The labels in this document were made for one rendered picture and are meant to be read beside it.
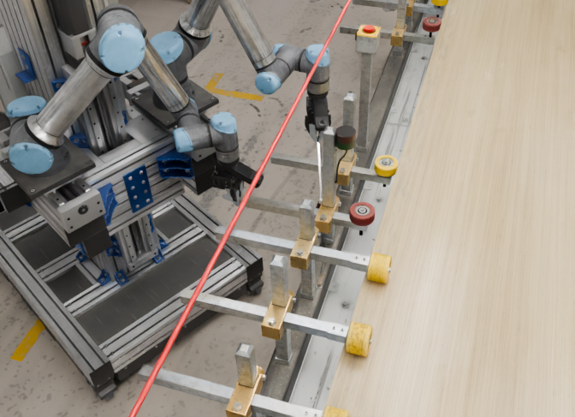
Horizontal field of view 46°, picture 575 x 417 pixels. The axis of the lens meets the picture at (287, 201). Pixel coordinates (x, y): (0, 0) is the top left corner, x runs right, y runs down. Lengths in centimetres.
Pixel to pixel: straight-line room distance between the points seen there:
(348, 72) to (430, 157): 215
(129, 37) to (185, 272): 136
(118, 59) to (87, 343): 132
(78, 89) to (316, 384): 108
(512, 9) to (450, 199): 132
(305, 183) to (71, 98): 190
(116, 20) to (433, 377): 122
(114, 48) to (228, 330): 153
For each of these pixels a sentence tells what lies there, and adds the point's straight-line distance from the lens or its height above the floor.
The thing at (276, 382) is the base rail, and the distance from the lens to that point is 199.
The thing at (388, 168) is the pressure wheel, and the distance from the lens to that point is 229.
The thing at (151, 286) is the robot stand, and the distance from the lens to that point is 291.
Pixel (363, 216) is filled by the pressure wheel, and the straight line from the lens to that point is 211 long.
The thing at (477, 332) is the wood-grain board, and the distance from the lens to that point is 188.
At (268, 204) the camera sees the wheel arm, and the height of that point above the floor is 86.
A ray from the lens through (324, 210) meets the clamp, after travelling 218.
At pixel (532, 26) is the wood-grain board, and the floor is 90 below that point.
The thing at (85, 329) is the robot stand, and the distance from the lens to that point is 284.
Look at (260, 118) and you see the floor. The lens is 405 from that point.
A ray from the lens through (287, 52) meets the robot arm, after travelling 220.
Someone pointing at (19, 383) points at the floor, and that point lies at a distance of 305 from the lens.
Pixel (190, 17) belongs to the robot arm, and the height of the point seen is 131.
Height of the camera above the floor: 239
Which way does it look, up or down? 43 degrees down
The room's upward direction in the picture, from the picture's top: 3 degrees counter-clockwise
